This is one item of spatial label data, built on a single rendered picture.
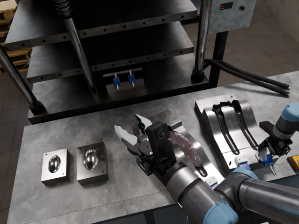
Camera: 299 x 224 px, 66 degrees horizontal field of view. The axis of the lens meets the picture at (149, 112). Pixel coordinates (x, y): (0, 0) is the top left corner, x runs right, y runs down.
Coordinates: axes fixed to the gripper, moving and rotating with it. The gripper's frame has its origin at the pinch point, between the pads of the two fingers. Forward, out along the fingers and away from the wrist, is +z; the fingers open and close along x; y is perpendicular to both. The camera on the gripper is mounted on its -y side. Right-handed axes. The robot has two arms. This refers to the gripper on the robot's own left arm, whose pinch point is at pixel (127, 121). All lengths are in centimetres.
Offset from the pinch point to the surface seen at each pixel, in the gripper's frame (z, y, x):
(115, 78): 76, 49, 41
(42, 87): 120, 67, 2
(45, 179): 41, 64, -26
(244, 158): -18, 47, 55
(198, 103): 25, 51, 69
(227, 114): 5, 44, 69
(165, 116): 28, 49, 44
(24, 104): 212, 148, -9
